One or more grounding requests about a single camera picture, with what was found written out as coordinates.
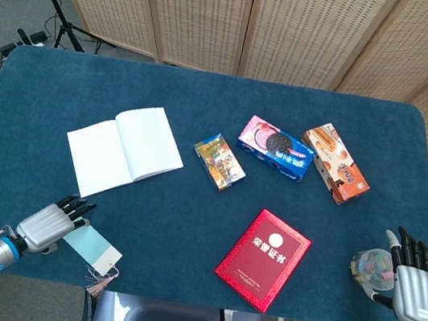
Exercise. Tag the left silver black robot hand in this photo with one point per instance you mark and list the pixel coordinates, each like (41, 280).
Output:
(43, 225)

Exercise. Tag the blue pink cookie box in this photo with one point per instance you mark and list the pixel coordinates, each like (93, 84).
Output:
(277, 148)

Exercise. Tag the red certificate folder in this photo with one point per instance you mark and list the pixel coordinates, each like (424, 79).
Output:
(263, 258)

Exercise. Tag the open white notebook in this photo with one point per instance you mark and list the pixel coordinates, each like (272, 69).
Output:
(139, 144)

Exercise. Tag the dark blue table cover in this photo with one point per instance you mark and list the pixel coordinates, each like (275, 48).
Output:
(190, 205)

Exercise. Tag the blue bookmark with pink tassel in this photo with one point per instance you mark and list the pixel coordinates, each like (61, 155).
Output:
(90, 245)

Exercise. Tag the black power adapter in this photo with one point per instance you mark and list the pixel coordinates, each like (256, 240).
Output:
(37, 36)

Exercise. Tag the yellow blue snack box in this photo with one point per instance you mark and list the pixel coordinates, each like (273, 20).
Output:
(218, 161)

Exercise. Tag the orange cream biscuit box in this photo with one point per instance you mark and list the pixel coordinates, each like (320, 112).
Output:
(335, 163)

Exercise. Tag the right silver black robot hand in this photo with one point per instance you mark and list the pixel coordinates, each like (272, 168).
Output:
(417, 290)

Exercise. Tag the clear jar of coloured clips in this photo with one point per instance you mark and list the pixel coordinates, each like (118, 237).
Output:
(372, 267)

